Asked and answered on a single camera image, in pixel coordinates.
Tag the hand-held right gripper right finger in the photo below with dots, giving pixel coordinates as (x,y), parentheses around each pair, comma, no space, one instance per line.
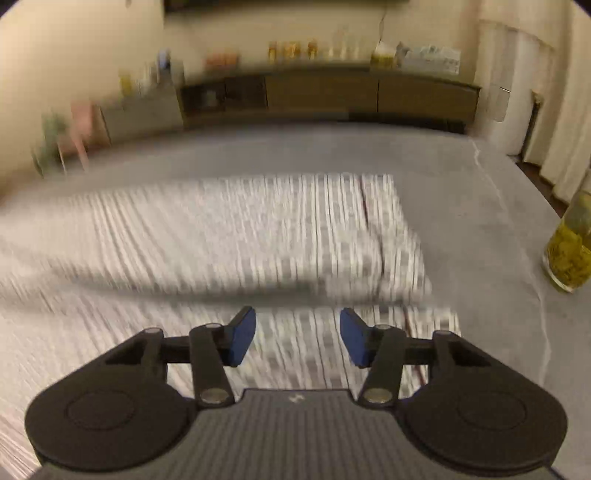
(353,337)

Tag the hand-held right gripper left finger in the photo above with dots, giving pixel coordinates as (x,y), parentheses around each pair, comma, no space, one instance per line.
(242,337)

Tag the white grey checkered garment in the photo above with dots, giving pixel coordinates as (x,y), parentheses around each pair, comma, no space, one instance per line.
(207,221)

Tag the grey bed sheet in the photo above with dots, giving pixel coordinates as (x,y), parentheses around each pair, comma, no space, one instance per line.
(461,207)

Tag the glass jar with yellow contents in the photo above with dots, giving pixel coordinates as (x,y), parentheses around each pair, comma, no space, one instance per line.
(570,249)

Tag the long dark wooden cabinet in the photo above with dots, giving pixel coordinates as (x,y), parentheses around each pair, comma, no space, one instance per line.
(323,97)

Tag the grey low cabinet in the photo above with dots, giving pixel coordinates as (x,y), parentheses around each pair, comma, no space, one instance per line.
(143,115)

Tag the pink plastic chair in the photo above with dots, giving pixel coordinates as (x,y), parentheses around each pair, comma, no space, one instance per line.
(78,124)

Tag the pink box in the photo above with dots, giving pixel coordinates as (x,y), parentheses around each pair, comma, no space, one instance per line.
(221,62)

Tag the green plastic chair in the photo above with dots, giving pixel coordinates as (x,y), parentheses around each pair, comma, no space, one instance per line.
(48,138)

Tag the white boxes pile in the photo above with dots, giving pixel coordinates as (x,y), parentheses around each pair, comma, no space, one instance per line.
(431,59)

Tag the row of bottles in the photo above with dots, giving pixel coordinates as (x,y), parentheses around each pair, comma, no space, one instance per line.
(314,50)

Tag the white curtain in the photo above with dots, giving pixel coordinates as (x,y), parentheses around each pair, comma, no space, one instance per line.
(563,92)

